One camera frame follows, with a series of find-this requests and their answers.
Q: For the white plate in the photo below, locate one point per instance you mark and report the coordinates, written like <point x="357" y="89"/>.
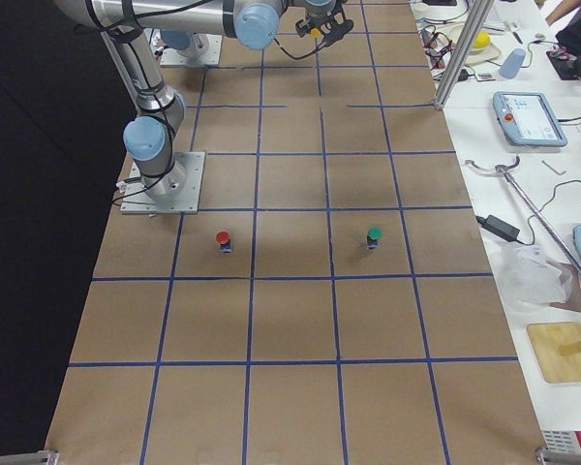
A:
<point x="479" y="55"/>

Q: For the clear plastic bag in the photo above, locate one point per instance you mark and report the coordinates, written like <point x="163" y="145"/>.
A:
<point x="532" y="284"/>

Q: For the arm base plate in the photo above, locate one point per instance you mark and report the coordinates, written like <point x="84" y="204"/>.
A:
<point x="204" y="51"/>
<point x="177" y="192"/>

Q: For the red push button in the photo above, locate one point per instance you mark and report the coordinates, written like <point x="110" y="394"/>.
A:
<point x="223" y="239"/>

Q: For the metal grabber stick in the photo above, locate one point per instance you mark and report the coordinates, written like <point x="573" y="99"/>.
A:
<point x="505" y="171"/>

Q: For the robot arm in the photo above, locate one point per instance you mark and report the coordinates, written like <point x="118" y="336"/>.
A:
<point x="149" y="137"/>
<point x="254" y="24"/>

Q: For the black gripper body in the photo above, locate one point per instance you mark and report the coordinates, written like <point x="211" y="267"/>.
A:
<point x="311" y="19"/>

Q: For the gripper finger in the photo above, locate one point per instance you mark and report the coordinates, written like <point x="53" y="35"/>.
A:
<point x="336" y="31"/>
<point x="302" y="27"/>

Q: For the green push button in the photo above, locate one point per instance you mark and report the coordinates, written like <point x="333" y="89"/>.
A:
<point x="373" y="238"/>

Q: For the black power adapter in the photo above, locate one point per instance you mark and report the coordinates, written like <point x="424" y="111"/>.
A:
<point x="500" y="228"/>

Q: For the wooden cutting board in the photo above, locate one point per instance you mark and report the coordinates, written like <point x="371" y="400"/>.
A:
<point x="557" y="348"/>

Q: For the blue plastic cup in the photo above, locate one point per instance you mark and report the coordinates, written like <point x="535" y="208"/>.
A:
<point x="512" y="64"/>

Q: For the aluminium frame post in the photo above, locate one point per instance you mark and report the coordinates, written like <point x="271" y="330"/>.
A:
<point x="476" y="17"/>

